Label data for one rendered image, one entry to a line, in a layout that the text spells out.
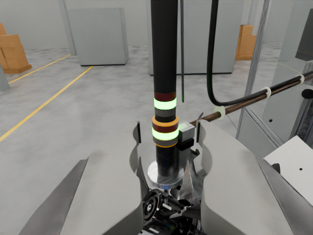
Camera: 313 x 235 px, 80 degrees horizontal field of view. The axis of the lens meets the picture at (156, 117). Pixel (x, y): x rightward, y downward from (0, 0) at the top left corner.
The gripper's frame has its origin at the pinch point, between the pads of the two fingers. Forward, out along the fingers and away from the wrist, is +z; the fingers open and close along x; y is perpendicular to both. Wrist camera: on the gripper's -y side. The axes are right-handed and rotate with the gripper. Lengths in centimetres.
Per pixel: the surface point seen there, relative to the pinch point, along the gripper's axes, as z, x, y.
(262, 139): 102, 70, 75
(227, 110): 24.0, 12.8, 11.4
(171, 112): 14.2, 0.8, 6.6
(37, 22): 1224, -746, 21
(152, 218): 20.2, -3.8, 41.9
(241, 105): 26.5, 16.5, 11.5
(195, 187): 40, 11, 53
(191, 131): 16.9, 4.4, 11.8
